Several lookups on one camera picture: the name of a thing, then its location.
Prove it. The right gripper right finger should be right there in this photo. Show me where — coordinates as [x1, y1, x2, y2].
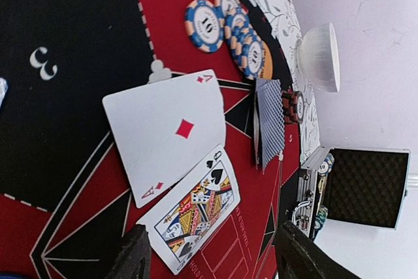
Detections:
[274, 221, 358, 279]

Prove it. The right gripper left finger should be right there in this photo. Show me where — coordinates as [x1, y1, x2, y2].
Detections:
[99, 224, 152, 278]

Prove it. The queen of spades card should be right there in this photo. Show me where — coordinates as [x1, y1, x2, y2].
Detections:
[137, 144, 240, 275]

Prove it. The red black chip stack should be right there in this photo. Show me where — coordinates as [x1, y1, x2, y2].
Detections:
[281, 91, 304, 124]

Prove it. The spread blue chips pile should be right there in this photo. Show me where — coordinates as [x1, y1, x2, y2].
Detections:
[214, 0, 265, 80]

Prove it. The single blue white chip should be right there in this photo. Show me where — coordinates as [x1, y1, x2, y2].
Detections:
[184, 0, 224, 54]

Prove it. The chip row in case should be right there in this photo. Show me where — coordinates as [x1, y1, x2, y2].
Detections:
[313, 205, 329, 239]
[318, 153, 334, 193]

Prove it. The aluminium poker chip case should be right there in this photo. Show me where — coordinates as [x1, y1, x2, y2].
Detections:
[289, 146, 410, 238]

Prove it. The orange big blind button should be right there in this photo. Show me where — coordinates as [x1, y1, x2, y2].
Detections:
[261, 42, 274, 80]

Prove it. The white ceramic bowl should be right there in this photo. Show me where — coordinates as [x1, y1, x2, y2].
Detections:
[297, 23, 340, 93]

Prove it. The round red black poker mat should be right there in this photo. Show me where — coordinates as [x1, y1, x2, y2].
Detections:
[1, 0, 300, 278]

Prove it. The floral table cover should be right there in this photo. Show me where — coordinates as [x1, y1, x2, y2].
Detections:
[249, 0, 321, 163]

